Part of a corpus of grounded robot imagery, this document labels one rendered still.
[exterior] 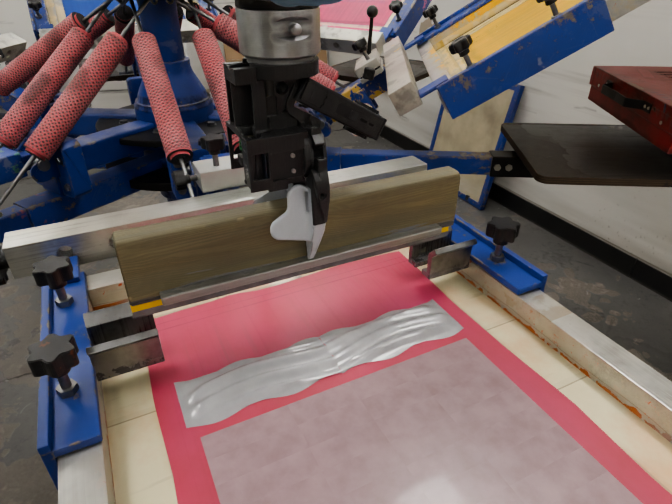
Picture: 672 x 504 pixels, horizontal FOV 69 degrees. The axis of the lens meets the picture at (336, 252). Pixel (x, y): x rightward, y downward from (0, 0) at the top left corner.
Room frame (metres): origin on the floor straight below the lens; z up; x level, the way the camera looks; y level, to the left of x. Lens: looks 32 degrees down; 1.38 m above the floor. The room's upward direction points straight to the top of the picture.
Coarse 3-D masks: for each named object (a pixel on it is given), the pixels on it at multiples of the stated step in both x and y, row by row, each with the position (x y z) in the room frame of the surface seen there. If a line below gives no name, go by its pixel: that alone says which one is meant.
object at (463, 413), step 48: (288, 288) 0.58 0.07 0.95; (336, 288) 0.58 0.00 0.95; (384, 288) 0.58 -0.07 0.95; (432, 288) 0.58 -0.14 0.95; (480, 336) 0.48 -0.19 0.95; (384, 384) 0.40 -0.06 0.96; (432, 384) 0.40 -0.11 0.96; (480, 384) 0.40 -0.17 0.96; (528, 384) 0.40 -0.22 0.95; (384, 432) 0.33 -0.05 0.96; (432, 432) 0.33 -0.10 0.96; (480, 432) 0.33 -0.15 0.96; (528, 432) 0.33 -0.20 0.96; (576, 432) 0.33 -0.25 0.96; (432, 480) 0.28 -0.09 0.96; (480, 480) 0.28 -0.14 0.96; (528, 480) 0.28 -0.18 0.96; (576, 480) 0.28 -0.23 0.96; (624, 480) 0.28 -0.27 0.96
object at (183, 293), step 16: (432, 224) 0.55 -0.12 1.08; (368, 240) 0.51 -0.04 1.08; (384, 240) 0.51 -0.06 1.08; (400, 240) 0.52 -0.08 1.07; (416, 240) 0.53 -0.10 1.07; (304, 256) 0.48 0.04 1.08; (320, 256) 0.48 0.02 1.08; (336, 256) 0.48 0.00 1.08; (352, 256) 0.49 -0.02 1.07; (240, 272) 0.44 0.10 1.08; (256, 272) 0.44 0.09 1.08; (272, 272) 0.45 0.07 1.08; (288, 272) 0.45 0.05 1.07; (176, 288) 0.41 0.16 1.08; (192, 288) 0.41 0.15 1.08; (208, 288) 0.41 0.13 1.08; (224, 288) 0.42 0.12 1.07
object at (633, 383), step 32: (96, 288) 0.54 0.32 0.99; (480, 288) 0.58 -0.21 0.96; (544, 320) 0.48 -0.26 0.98; (576, 320) 0.47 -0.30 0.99; (576, 352) 0.43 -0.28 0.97; (608, 352) 0.41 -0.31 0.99; (608, 384) 0.39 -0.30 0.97; (640, 384) 0.36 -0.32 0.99; (640, 416) 0.35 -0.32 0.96; (96, 448) 0.29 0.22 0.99; (64, 480) 0.26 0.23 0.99; (96, 480) 0.26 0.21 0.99
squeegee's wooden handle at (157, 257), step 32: (352, 192) 0.51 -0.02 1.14; (384, 192) 0.52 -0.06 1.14; (416, 192) 0.54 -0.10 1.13; (448, 192) 0.56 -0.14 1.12; (160, 224) 0.43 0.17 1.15; (192, 224) 0.43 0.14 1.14; (224, 224) 0.44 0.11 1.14; (256, 224) 0.45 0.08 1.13; (352, 224) 0.50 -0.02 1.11; (384, 224) 0.52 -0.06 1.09; (416, 224) 0.54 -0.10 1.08; (448, 224) 0.57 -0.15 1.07; (128, 256) 0.40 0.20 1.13; (160, 256) 0.41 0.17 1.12; (192, 256) 0.42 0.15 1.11; (224, 256) 0.44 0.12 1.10; (256, 256) 0.45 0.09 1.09; (288, 256) 0.47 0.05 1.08; (128, 288) 0.39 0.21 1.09; (160, 288) 0.41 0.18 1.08
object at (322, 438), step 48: (192, 336) 0.48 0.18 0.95; (240, 336) 0.48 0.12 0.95; (288, 336) 0.48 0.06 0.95; (336, 384) 0.40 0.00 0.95; (192, 432) 0.33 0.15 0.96; (240, 432) 0.33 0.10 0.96; (288, 432) 0.33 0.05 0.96; (336, 432) 0.33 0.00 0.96; (192, 480) 0.28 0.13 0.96; (240, 480) 0.28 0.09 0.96; (288, 480) 0.28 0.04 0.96; (336, 480) 0.28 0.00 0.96; (384, 480) 0.28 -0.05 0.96
